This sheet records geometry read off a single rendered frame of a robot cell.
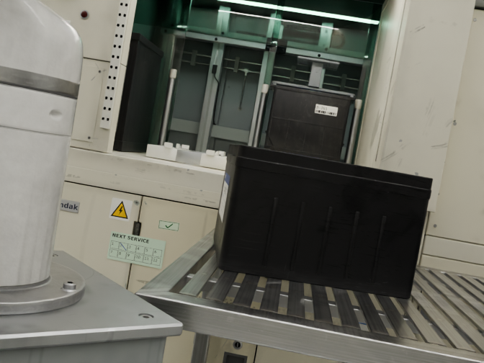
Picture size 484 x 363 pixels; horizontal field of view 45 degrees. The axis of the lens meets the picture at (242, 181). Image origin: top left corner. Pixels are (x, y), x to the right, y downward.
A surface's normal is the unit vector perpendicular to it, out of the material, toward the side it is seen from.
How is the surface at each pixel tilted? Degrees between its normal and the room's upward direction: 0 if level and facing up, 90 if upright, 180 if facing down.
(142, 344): 90
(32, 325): 0
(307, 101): 90
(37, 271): 90
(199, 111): 90
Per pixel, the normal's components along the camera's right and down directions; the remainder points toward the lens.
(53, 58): 0.80, 0.15
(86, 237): -0.10, 0.04
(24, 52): 0.46, 0.13
